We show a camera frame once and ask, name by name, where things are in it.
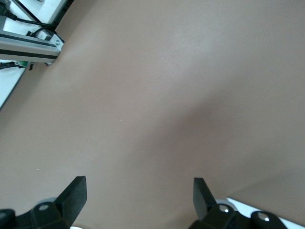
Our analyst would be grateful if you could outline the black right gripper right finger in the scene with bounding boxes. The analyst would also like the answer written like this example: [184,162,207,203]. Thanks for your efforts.
[189,177,286,229]

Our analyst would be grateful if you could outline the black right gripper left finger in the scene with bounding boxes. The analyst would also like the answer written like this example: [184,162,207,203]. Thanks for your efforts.
[0,176,88,229]

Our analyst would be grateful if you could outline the aluminium frame profile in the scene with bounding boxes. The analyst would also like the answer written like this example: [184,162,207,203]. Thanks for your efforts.
[0,30,65,65]

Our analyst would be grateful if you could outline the black power cable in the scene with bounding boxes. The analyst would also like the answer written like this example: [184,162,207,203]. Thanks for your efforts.
[0,7,57,33]

